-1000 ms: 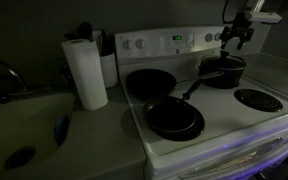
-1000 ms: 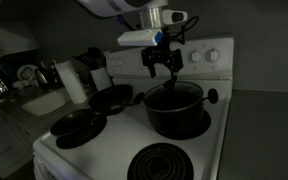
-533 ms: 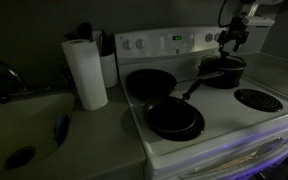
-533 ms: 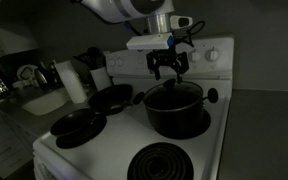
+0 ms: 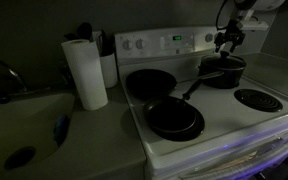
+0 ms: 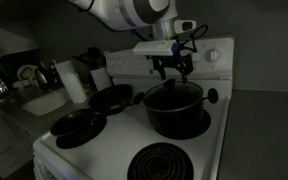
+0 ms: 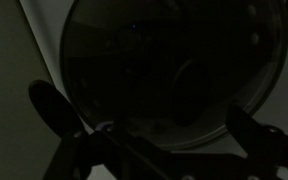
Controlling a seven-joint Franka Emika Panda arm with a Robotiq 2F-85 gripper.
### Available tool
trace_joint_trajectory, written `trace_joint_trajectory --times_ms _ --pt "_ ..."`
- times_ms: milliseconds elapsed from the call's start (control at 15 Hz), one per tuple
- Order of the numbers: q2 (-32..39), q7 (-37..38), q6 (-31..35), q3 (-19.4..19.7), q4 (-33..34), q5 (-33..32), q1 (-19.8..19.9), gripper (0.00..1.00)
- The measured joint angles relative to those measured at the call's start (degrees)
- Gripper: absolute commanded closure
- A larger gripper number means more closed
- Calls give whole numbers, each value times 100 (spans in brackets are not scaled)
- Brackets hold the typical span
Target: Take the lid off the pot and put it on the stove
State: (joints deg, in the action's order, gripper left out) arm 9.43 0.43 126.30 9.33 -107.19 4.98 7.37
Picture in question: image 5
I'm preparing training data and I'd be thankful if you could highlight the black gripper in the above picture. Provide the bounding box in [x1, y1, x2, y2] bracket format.
[214, 20, 245, 53]

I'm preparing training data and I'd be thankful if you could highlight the glass pot lid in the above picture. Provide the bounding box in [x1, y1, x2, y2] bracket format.
[202, 51, 246, 70]

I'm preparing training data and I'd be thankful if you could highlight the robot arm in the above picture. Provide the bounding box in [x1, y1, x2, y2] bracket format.
[214, 0, 285, 52]

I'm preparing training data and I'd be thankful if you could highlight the black cooking pot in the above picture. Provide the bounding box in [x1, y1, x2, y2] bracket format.
[176, 50, 248, 90]

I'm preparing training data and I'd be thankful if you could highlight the white electric stove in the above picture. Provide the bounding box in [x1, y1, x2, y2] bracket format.
[114, 26, 288, 180]

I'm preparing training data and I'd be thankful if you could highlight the front coil burner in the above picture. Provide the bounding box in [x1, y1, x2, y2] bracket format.
[234, 89, 283, 112]

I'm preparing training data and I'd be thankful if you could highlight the black frying pan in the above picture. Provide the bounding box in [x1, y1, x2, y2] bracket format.
[143, 79, 204, 134]

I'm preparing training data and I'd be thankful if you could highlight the back left black burner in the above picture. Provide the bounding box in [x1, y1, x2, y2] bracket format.
[126, 69, 177, 100]

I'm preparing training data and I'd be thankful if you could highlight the white utensil crock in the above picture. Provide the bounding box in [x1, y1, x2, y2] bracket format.
[100, 54, 118, 88]

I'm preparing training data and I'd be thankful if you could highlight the white paper towel roll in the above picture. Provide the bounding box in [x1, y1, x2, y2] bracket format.
[61, 40, 108, 111]

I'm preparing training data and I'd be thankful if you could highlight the blue sponge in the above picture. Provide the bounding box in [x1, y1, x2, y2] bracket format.
[53, 115, 70, 146]

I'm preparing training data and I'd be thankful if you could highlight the white kitchen sink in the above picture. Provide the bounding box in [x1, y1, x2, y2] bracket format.
[0, 93, 75, 173]

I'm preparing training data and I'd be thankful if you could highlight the chrome faucet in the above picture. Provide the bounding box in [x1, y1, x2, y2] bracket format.
[0, 59, 28, 96]

